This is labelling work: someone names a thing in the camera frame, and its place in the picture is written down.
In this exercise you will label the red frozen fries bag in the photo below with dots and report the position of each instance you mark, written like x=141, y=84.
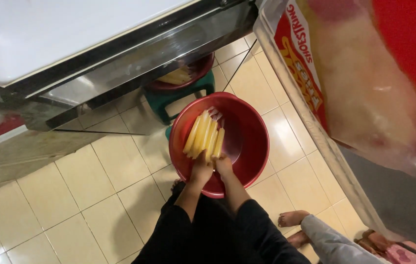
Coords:
x=369, y=84

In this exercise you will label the person's left hand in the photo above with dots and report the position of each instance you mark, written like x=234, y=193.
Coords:
x=200, y=171

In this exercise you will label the white steel chest freezer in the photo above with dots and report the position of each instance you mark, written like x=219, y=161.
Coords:
x=65, y=44

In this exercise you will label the person's black trousers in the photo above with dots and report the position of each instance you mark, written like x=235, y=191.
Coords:
x=211, y=238

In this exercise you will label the person's left fingers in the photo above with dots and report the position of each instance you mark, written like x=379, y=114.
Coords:
x=200, y=156

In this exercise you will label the green plastic stool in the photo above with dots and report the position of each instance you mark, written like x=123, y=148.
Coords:
x=168, y=132

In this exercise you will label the bundle of yellow ice pops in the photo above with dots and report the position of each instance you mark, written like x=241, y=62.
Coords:
x=204, y=134

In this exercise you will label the person's right fingers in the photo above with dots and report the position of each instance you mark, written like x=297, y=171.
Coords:
x=222, y=158

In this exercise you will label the red plastic basin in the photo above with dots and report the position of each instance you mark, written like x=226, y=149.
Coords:
x=246, y=146

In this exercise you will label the pink slippers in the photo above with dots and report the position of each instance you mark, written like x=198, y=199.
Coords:
x=395, y=251

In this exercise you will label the person's right hand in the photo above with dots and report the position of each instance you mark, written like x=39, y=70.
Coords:
x=224, y=167

